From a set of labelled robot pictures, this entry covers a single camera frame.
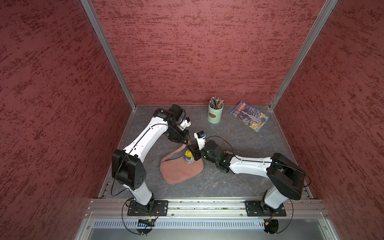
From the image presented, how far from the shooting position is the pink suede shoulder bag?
847mm

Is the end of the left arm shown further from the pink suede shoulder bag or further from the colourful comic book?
the colourful comic book

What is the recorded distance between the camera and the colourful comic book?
3.66 feet

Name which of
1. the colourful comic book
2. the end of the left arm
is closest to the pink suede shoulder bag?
the end of the left arm

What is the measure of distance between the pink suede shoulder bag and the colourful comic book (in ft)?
1.62
